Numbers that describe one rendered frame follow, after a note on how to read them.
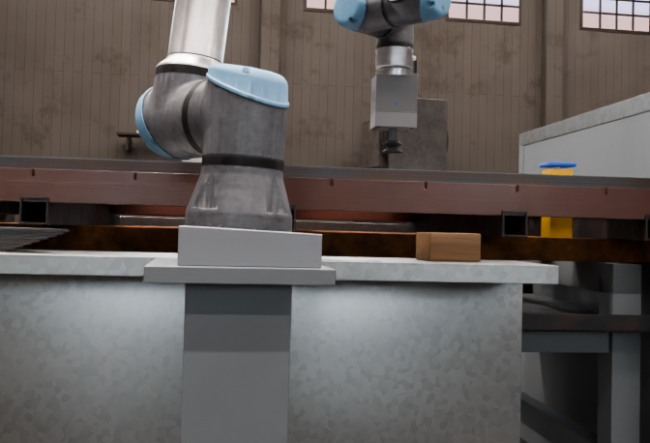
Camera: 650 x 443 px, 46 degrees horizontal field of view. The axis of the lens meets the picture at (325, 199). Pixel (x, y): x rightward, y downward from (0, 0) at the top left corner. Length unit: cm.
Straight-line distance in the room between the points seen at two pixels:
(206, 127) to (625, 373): 101
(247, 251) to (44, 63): 1162
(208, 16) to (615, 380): 106
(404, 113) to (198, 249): 66
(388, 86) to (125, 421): 79
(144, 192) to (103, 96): 1092
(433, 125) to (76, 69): 544
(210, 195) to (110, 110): 1126
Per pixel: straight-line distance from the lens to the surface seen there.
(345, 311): 142
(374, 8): 147
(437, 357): 146
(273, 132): 107
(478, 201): 151
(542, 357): 239
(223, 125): 106
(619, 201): 162
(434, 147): 1130
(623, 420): 172
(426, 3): 140
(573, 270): 184
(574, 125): 220
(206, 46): 120
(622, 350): 169
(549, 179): 161
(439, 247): 136
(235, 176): 104
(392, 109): 154
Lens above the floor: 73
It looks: 2 degrees up
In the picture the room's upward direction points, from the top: 2 degrees clockwise
